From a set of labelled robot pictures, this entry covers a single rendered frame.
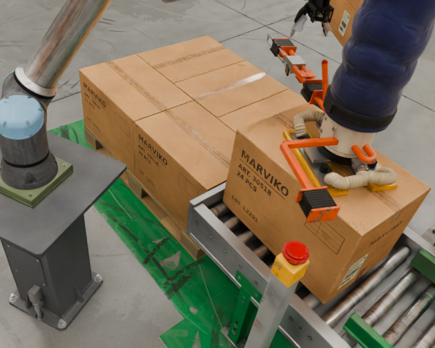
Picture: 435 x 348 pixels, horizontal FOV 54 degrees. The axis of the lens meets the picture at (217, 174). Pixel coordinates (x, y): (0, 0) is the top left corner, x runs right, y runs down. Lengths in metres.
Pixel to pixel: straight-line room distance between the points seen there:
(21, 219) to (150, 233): 1.02
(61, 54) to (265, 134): 0.76
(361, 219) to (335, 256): 0.16
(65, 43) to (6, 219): 0.61
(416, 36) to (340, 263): 0.72
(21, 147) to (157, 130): 0.90
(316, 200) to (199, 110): 1.34
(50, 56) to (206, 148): 0.93
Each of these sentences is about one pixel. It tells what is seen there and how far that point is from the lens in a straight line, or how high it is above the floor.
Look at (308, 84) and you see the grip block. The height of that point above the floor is 1.10.
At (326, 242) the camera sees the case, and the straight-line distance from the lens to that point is 1.49.
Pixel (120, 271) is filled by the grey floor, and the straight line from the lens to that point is 2.30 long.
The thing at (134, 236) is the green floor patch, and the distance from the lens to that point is 2.43.
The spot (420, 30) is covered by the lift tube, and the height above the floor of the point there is 1.49.
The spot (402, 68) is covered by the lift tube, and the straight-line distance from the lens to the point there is 1.33.
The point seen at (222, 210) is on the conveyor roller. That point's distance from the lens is 1.86.
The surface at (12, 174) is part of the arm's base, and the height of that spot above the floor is 0.85.
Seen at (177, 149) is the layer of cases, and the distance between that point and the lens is 2.12.
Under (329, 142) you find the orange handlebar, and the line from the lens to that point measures 1.44.
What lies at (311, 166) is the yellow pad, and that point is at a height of 0.97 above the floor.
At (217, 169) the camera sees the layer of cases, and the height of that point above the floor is 0.54.
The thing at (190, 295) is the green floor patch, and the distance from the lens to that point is 2.23.
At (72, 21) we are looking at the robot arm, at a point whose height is 1.30.
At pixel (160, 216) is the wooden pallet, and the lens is 2.50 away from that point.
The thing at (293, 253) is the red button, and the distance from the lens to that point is 1.13.
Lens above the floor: 1.90
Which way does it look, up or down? 43 degrees down
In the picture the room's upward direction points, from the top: 10 degrees clockwise
